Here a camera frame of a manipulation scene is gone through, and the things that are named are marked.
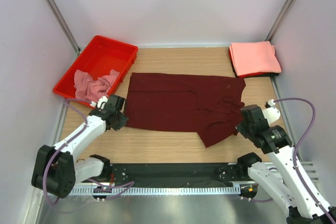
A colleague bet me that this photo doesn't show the dark maroon t shirt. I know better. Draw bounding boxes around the dark maroon t shirt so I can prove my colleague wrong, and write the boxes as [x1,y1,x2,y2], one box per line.
[125,72,246,147]

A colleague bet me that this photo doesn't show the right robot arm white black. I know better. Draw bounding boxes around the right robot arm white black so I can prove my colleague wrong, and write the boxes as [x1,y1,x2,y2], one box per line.
[236,104,335,223]

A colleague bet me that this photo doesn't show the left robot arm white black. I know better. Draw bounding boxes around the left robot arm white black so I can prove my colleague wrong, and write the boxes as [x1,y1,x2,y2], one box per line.
[31,94,128,198]

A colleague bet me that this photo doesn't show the pink crumpled t shirt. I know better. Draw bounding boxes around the pink crumpled t shirt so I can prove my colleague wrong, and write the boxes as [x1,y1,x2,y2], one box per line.
[74,69,119,102]

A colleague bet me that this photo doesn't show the folded red t shirt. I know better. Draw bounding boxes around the folded red t shirt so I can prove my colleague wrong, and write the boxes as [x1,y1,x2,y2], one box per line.
[228,49,238,78]

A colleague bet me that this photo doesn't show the red plastic bin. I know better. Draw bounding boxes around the red plastic bin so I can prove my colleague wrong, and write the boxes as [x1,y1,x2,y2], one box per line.
[53,35,138,106]

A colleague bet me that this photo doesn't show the folded salmon pink t shirt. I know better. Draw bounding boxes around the folded salmon pink t shirt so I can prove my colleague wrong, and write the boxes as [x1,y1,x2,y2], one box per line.
[228,41,282,77]

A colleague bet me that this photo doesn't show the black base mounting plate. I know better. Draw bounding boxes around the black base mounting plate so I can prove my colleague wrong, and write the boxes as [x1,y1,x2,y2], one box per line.
[111,163,240,188]

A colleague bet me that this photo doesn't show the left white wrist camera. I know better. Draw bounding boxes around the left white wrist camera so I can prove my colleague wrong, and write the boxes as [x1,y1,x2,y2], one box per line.
[89,95,108,110]

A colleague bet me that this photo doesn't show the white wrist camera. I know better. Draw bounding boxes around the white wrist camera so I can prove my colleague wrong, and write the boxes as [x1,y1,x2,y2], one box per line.
[262,99,281,124]
[89,95,108,110]

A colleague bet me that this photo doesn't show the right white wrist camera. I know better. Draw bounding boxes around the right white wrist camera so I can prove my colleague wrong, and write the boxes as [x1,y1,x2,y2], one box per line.
[262,99,281,124]

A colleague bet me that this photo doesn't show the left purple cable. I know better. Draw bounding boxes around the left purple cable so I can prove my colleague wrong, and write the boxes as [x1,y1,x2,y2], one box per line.
[41,98,135,214]

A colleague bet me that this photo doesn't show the aluminium front rail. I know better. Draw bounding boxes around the aluminium front rail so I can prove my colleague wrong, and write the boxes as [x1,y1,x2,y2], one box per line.
[73,162,320,183]

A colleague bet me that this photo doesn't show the slotted white cable duct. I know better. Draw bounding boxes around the slotted white cable duct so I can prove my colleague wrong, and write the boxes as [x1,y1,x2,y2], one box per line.
[69,185,241,196]

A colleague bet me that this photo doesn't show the left aluminium frame post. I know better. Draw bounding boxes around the left aluminium frame post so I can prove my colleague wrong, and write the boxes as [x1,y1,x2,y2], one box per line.
[45,0,80,55]

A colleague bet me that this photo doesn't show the aluminium frame post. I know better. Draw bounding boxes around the aluminium frame post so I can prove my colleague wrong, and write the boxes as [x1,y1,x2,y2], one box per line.
[265,0,295,41]
[45,0,80,55]

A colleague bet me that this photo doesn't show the right aluminium frame post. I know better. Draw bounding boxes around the right aluminium frame post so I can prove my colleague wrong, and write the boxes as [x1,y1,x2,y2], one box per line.
[265,0,295,41]

